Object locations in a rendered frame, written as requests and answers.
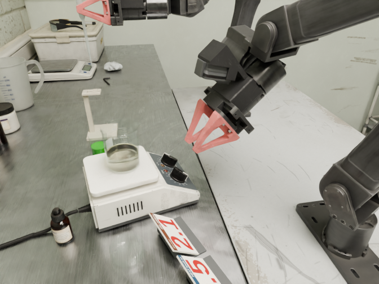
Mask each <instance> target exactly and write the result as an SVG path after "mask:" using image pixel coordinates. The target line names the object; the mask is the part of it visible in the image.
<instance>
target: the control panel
mask: <svg viewBox="0 0 379 284"><path fill-rule="evenodd" d="M149 155H150V156H151V158H152V159H153V161H154V163H155V165H156V166H157V168H158V170H159V172H160V173H161V175H162V177H163V178H164V180H165V182H166V183H167V184H168V185H173V186H177V187H182V188H187V189H193V190H197V188H196V187H195V186H194V184H193V182H192V181H191V180H190V178H189V177H187V179H186V181H185V182H184V183H179V182H176V181H175V180H173V179H172V178H171V177H170V174H171V172H172V170H173V168H172V167H167V166H165V165H164V164H163V163H162V162H161V158H162V156H160V155H157V154H153V153H149ZM161 164H163V165H164V166H161ZM175 167H177V168H179V169H180V170H182V171H183V172H185V171H184V170H183V169H182V167H181V166H180V164H179V163H178V161H177V162H176V164H175ZM164 170H167V172H166V171H164Z"/></svg>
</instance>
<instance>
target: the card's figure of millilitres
mask: <svg viewBox="0 0 379 284"><path fill-rule="evenodd" d="M155 217H156V218H157V220H158V221H159V223H160V224H161V226H162V227H163V229H164V230H165V232H166V233H167V235H168V236H169V238H170V239H171V241H172V242H173V244H174V245H175V247H176V248H177V249H179V250H186V251H193V252H195V250H194V249H193V247H192V246H191V245H190V243H189V242H188V241H187V239H186V237H185V236H184V235H183V233H182V232H181V231H180V229H179V228H178V227H177V225H176V224H175V222H174V221H173V220H172V219H171V218H166V217H163V216H159V215H155Z"/></svg>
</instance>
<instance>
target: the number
mask: <svg viewBox="0 0 379 284"><path fill-rule="evenodd" d="M182 258H183V259H184V261H185V262H186V263H187V265H188V266H189V268H190V270H191V271H192V273H193V274H194V275H195V277H196V278H197V280H198V281H199V283H200V284H219V283H218V282H217V280H216V279H215V278H214V277H213V275H212V274H211V272H210V271H209V269H208V268H207V267H206V265H205V264H204V263H203V261H202V260H201V259H195V258H187V257H182Z"/></svg>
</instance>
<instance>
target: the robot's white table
mask: <svg viewBox="0 0 379 284"><path fill-rule="evenodd" d="M207 87H208V86H202V87H186V88H172V93H173V95H174V98H175V101H176V103H177V106H178V108H179V111H180V113H181V116H182V118H183V121H184V124H185V126H186V129H187V131H188V129H189V127H190V124H191V121H192V118H193V114H194V112H195V108H196V104H197V101H198V100H199V99H201V100H203V98H204V97H205V96H206V94H205V93H204V90H205V89H206V88H207ZM250 112H251V117H246V119H247V120H248V121H249V122H250V124H251V125H252V126H253V127H254V130H253V131H252V132H251V133H250V134H248V133H247V132H246V131H245V130H244V129H243V130H242V131H241V132H240V133H239V134H238V136H239V137H240V138H239V139H238V140H236V141H233V142H230V143H226V144H222V145H219V146H216V147H213V148H210V149H208V150H205V151H203V152H201V153H198V154H197V157H198V159H199V162H200V165H201V167H202V170H203V172H204V175H205V177H206V180H207V182H208V185H209V188H210V190H211V193H212V195H213V198H214V200H215V203H216V205H217V208H218V211H219V213H220V215H221V218H222V221H223V223H224V226H225V228H226V231H227V234H228V236H229V238H230V241H231V244H232V247H233V249H234V251H235V254H236V257H237V259H238V261H239V264H240V266H241V270H242V272H243V274H244V277H245V279H246V282H247V284H347V282H346V281H345V279H344V278H343V277H342V275H341V274H340V272H339V271H338V270H337V268H336V267H335V265H334V264H333V263H332V261H331V260H330V258H329V257H328V255H327V254H326V253H325V251H324V250H323V248H322V247H321V246H320V244H319V243H318V241H317V240H316V238H315V237H314V236H313V234H312V233H311V232H310V230H309V229H308V227H307V226H306V224H305V223H304V222H303V220H302V219H301V217H300V216H299V215H298V213H297V212H296V206H297V204H299V203H305V202H313V201H321V200H323V199H322V197H321V195H320V192H319V183H320V180H321V179H322V177H323V175H325V174H326V173H327V171H328V170H329V169H330V168H331V167H332V166H333V163H336V162H338V161H339V160H341V159H343V158H344V157H345V156H347V155H348V154H349V153H350V152H351V151H352V150H353V149H354V148H355V147H356V146H357V145H358V144H359V143H360V142H361V141H362V140H363V139H364V138H365V136H364V135H363V134H361V133H360V132H359V131H357V130H356V129H354V128H353V127H351V126H350V125H348V124H347V123H346V122H344V121H343V120H341V119H340V118H338V117H337V116H335V115H334V114H333V113H331V112H330V111H328V110H327V109H325V108H324V107H323V106H321V105H320V104H318V103H317V102H315V101H314V100H313V99H311V98H310V97H308V96H307V95H305V94H304V93H303V92H301V91H300V90H298V89H297V88H295V87H294V86H292V85H291V84H290V83H288V82H286V81H280V82H279V83H278V84H277V85H276V86H275V87H274V88H273V89H272V90H271V91H270V92H269V93H268V94H267V95H265V96H264V97H263V98H262V99H261V100H260V101H259V102H258V103H257V104H256V105H255V106H254V107H253V108H252V109H251V110H250ZM375 215H376V216H377V220H378V223H377V225H376V228H375V230H374V232H373V234H372V236H371V238H370V240H369V247H370V248H371V250H372V251H373V252H374V253H375V254H376V255H377V256H378V257H379V210H377V211H376V212H375Z"/></svg>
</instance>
